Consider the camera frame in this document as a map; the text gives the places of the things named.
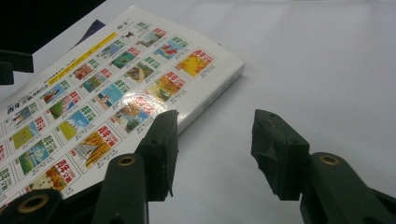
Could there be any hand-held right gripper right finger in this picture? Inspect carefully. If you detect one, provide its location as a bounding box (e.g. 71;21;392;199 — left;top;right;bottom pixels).
250;108;395;224

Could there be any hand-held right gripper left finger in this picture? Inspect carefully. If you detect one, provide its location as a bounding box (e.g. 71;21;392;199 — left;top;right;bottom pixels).
92;109;180;224

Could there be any white book with picture grid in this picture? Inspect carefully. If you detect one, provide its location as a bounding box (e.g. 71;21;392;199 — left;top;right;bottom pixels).
0;5;247;213

